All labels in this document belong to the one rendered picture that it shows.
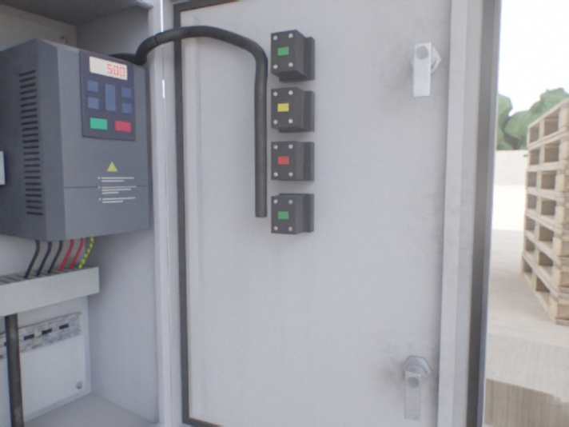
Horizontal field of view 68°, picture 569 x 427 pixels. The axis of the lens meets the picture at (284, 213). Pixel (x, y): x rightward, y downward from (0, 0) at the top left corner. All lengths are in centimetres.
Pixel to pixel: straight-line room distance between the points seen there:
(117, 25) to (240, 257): 38
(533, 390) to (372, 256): 120
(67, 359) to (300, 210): 46
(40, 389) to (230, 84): 52
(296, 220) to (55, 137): 28
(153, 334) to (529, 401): 129
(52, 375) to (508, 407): 137
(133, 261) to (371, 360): 36
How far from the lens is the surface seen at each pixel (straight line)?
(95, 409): 79
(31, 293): 65
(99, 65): 56
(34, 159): 57
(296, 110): 47
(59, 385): 78
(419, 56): 46
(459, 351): 52
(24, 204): 60
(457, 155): 47
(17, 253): 70
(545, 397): 165
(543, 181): 273
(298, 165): 47
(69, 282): 67
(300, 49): 49
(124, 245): 68
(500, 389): 166
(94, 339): 79
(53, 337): 75
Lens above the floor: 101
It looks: 5 degrees down
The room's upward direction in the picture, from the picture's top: straight up
